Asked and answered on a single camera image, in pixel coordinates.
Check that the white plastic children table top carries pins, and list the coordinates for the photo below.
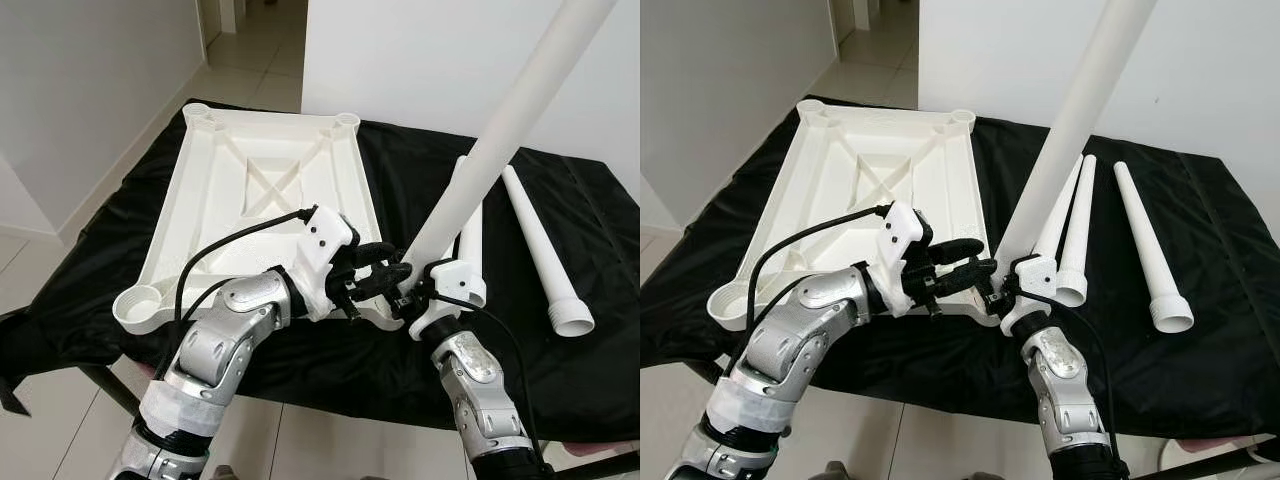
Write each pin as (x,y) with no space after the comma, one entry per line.
(850,170)
(230,170)

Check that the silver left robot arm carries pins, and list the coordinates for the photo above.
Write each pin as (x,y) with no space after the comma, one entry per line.
(800,340)
(220,340)

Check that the grey right robot foot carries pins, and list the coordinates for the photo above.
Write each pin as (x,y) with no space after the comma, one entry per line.
(372,477)
(978,476)

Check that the grey robot foot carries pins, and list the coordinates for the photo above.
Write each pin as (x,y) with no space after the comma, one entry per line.
(978,476)
(850,472)
(372,477)
(222,474)

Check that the grey left robot foot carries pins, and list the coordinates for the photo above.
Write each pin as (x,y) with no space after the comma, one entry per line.
(850,472)
(222,474)

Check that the black metal table leg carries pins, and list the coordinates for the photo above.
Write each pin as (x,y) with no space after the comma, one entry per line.
(112,392)
(610,462)
(712,373)

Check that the pink seat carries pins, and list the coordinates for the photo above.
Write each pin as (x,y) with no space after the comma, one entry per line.
(600,448)
(1210,441)

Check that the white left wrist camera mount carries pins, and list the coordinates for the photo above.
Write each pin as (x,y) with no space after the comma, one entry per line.
(900,250)
(325,255)

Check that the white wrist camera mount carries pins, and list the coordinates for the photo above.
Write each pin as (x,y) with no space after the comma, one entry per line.
(460,280)
(325,255)
(900,250)
(1035,275)

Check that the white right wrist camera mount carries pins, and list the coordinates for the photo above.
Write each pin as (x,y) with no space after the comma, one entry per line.
(1035,275)
(460,280)

